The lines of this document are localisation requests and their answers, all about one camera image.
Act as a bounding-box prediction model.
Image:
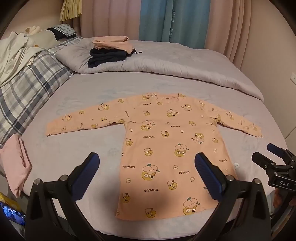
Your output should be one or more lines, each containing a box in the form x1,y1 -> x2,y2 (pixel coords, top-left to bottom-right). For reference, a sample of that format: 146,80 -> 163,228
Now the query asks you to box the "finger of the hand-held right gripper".
267,143 -> 290,162
252,151 -> 287,173

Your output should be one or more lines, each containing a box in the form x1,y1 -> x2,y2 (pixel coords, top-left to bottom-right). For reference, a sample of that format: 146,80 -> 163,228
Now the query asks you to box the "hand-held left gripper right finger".
194,152 -> 272,241

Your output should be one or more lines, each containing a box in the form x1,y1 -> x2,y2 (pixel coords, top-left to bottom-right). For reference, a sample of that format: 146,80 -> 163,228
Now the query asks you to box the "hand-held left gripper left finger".
26,152 -> 103,241

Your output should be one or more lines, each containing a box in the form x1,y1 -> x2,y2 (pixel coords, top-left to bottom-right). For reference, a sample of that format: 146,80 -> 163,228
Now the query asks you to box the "orange cartoon print shirt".
46,92 -> 263,219

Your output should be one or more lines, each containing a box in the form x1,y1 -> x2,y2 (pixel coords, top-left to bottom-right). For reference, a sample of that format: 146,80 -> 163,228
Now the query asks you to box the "bed with lilac sheet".
0,37 -> 290,234

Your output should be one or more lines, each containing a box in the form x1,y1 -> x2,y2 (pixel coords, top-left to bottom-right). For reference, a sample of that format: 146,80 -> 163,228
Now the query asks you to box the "folded pink cloth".
0,134 -> 32,198

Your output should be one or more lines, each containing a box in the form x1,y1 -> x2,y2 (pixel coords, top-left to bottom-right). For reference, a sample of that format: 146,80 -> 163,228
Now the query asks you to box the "yellow packet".
0,192 -> 18,209

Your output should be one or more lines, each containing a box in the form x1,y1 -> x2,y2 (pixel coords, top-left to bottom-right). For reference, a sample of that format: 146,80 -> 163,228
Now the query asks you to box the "smartphone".
0,201 -> 26,226

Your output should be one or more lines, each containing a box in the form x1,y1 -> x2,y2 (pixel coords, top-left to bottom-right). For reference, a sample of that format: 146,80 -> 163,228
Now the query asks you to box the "plaid duvet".
0,37 -> 80,145

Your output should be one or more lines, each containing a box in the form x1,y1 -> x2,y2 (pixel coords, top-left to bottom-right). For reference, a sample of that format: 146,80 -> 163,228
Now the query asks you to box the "grey quilt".
56,37 -> 264,102

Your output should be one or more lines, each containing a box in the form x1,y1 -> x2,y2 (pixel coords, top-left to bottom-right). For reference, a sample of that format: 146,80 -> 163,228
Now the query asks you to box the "folded navy garment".
87,48 -> 127,68

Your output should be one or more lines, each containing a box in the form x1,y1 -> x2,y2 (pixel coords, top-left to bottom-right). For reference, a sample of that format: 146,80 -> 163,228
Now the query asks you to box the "pink curtain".
203,0 -> 258,70
73,0 -> 142,40

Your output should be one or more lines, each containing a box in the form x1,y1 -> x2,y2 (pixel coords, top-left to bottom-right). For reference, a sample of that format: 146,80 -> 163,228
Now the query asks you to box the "folded peach garment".
92,36 -> 135,55

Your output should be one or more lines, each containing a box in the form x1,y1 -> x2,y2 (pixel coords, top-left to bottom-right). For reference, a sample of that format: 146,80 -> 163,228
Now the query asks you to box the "white crumpled cloth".
0,31 -> 50,86

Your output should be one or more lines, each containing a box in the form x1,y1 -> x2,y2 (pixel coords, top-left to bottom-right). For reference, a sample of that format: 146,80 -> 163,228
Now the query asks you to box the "dark navy cloth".
47,28 -> 68,42

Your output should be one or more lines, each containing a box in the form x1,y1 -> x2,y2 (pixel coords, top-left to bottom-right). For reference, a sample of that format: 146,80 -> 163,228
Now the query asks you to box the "beige pillow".
30,31 -> 58,48

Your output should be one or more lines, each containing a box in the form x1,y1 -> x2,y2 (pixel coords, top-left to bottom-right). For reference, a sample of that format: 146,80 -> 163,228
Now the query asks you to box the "striped pillow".
45,24 -> 77,37

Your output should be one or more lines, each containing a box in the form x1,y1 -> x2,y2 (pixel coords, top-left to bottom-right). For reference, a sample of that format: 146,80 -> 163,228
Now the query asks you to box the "blue curtain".
139,0 -> 210,49

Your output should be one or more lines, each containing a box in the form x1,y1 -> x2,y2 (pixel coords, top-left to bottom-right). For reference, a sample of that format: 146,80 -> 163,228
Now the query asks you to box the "yellow pleated fabric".
60,0 -> 82,22

